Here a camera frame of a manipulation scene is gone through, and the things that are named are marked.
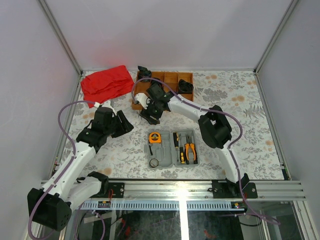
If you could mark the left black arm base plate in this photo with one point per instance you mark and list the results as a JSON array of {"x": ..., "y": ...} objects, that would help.
[{"x": 115, "y": 190}]

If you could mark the black yellow phillips screwdriver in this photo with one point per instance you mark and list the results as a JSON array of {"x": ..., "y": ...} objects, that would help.
[{"x": 176, "y": 145}]

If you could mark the white slotted cable duct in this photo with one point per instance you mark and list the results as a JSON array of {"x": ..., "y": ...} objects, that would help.
[{"x": 157, "y": 205}]

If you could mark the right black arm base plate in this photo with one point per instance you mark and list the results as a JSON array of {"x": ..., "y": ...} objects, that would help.
[{"x": 225, "y": 189}]

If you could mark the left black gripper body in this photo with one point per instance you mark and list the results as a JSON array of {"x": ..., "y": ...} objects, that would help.
[{"x": 116, "y": 120}]

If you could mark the rolled dark belt right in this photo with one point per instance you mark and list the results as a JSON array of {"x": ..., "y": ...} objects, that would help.
[{"x": 185, "y": 87}]

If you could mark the rolled dark belt outside tray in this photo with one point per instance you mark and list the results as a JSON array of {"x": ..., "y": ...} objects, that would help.
[{"x": 143, "y": 72}]

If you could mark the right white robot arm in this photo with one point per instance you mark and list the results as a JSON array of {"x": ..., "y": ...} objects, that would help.
[{"x": 219, "y": 130}]

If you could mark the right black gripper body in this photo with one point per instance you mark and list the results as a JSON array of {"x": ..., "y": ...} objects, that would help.
[{"x": 152, "y": 106}]

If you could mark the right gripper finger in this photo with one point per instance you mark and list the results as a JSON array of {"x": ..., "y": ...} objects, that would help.
[
  {"x": 149, "y": 118},
  {"x": 155, "y": 116}
]

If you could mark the wooden compartment tray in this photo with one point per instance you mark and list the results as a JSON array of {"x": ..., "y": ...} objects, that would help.
[{"x": 170, "y": 78}]

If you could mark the orange tape measure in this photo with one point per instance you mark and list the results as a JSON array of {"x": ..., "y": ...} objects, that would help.
[{"x": 154, "y": 140}]

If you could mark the grey plastic tool case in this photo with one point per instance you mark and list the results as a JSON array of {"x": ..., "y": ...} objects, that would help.
[{"x": 166, "y": 153}]

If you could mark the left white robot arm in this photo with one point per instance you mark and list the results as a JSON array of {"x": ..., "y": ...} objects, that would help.
[{"x": 52, "y": 204}]

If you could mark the aluminium mounting rail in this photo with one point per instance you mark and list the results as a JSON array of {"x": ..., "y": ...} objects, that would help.
[{"x": 160, "y": 189}]

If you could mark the orange handled pliers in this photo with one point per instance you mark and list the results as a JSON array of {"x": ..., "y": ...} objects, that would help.
[{"x": 190, "y": 150}]

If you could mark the red folded cloth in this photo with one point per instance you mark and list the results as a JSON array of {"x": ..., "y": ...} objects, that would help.
[{"x": 106, "y": 85}]

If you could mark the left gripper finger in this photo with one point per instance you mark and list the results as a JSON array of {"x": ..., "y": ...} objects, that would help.
[
  {"x": 122, "y": 119},
  {"x": 119, "y": 130}
]

